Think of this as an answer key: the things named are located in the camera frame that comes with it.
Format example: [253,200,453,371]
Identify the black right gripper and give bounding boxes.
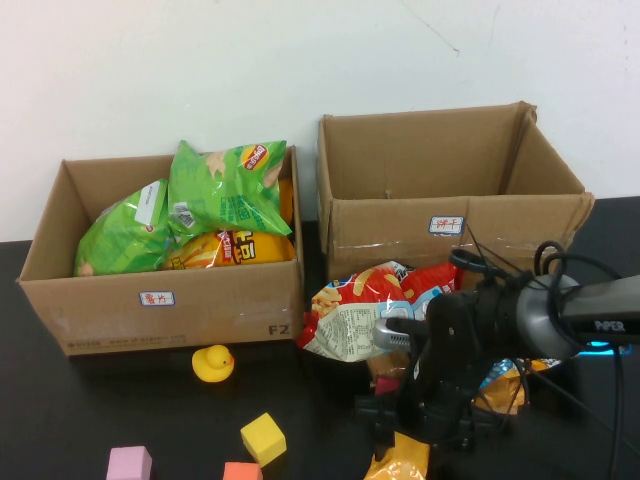
[354,287,522,469]

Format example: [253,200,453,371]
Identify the orange yellow snack packet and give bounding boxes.
[363,432,432,480]

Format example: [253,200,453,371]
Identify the green Lay's chip bag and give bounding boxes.
[167,139,294,239]

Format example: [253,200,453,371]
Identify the golden brown snack packet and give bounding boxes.
[473,372,529,416]

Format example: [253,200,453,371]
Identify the blue chip bag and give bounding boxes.
[477,342,632,394]

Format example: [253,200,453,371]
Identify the yellow foam cube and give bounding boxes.
[240,412,288,468]

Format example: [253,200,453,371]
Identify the red shrimp stick bag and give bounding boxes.
[296,259,460,364]

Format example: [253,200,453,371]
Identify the orange foam cube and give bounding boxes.
[222,461,264,480]

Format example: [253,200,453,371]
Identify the tall taped cardboard box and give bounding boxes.
[316,101,595,305]

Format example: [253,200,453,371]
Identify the yellow rubber duck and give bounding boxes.
[192,344,235,384]

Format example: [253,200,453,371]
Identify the yellow chip bag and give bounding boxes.
[162,177,297,271]

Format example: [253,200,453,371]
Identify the light pink foam cube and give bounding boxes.
[106,445,154,480]

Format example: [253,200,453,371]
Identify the cardboard box with F2 print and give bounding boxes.
[16,145,306,357]

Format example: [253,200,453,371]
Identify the green chip bag white label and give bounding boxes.
[73,178,176,278]

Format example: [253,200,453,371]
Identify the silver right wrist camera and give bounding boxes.
[373,317,427,352]

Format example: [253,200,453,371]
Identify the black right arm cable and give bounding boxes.
[448,227,640,480]

